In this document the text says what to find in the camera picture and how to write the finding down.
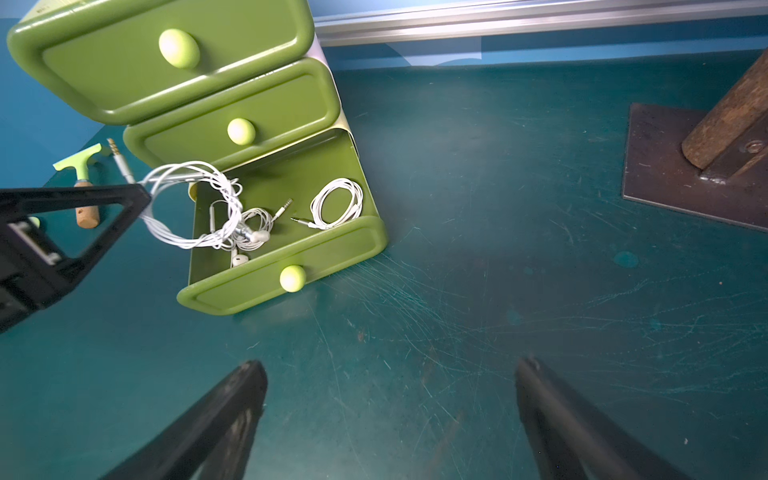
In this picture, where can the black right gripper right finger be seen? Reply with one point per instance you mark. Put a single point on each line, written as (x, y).
(570, 438)

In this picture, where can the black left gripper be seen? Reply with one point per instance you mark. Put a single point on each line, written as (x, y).
(35, 271)

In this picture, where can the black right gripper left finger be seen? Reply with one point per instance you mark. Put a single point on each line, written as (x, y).
(213, 439)

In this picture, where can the yellow-green drawer cabinet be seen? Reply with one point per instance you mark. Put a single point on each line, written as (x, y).
(240, 85)

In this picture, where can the pink blossom artificial tree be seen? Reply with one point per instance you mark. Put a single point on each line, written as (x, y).
(709, 164)

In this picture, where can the green scraper with wooden handle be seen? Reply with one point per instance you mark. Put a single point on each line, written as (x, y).
(81, 180)

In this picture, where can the aluminium back frame rail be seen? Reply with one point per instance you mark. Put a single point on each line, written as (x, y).
(492, 18)

